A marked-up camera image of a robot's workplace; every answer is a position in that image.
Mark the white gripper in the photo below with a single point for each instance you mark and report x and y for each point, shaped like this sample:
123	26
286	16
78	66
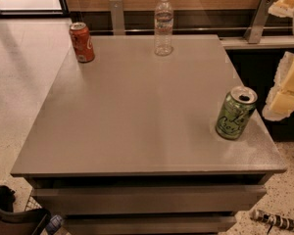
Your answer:
280	102

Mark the blue round object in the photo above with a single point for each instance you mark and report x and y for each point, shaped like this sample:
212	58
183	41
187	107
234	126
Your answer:
54	224

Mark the metal wall bracket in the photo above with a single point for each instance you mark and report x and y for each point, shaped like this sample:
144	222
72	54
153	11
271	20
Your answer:
254	32
117	16

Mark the black chair part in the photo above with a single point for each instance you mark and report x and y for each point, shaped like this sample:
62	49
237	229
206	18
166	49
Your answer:
30	222

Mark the clear plastic water bottle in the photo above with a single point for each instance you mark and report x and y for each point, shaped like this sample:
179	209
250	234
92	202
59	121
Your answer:
163	24

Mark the metal wall rail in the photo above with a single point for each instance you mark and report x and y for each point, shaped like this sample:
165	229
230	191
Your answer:
196	29

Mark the green soda can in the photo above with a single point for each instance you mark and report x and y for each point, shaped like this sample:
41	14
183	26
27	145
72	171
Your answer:
236	110

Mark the right metal wall bracket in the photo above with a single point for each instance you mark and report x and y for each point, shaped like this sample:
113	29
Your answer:
254	32

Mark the grey drawer cabinet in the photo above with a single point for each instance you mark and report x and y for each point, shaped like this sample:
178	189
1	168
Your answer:
126	144

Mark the left metal wall bracket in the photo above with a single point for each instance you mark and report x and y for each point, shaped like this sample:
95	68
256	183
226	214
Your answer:
117	16

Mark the red coke can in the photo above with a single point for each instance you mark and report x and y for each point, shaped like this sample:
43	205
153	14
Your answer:
82	43

